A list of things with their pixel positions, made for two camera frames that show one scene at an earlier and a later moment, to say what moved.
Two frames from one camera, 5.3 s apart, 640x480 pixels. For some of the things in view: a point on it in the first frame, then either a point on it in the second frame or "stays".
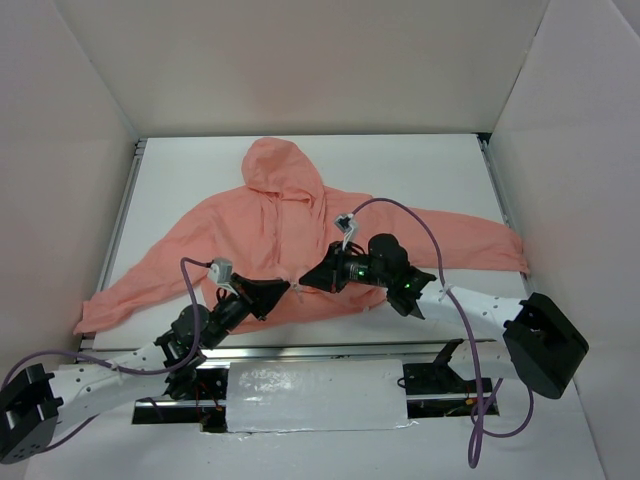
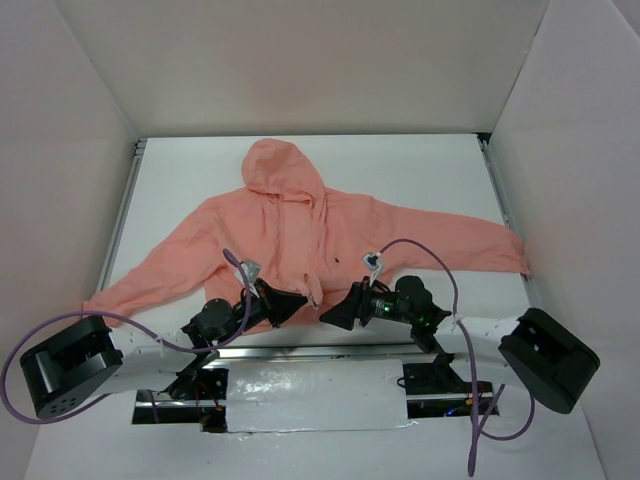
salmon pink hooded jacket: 239,253 stays
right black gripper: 335,270 to 358,304
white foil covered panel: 284,396 stays
